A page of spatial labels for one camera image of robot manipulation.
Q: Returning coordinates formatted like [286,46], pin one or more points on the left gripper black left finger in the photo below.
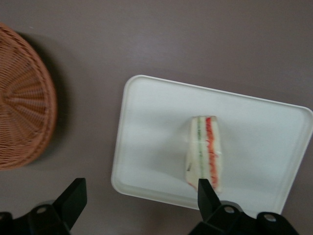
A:
[71,203]

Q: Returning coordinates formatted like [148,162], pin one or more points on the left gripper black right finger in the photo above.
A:
[210,213]

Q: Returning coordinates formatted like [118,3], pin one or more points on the cream plastic serving tray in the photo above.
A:
[151,137]

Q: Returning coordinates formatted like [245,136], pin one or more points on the triangular sandwich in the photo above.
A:
[195,151]

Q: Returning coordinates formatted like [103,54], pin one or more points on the brown round wicker basket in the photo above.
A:
[22,102]

